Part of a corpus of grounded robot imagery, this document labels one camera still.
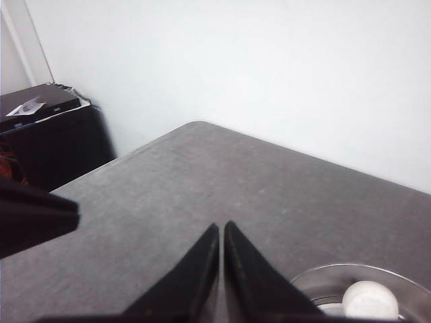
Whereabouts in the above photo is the panda bun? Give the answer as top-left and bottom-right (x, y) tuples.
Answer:
(341, 281), (399, 320)

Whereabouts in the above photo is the white paper sheet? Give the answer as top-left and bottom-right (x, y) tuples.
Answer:
(6, 96), (46, 117)

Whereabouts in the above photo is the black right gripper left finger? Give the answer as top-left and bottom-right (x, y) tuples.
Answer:
(124, 223), (220, 316)

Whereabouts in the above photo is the black box on cabinet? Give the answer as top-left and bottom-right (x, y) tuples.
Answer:
(1, 83), (81, 122)

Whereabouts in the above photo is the black cabinet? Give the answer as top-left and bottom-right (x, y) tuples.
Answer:
(1, 105), (116, 191)

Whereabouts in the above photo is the stainless steel steamer pot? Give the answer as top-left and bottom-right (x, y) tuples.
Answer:
(291, 263), (430, 322)

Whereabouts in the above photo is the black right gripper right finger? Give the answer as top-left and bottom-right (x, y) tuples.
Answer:
(224, 221), (324, 316)

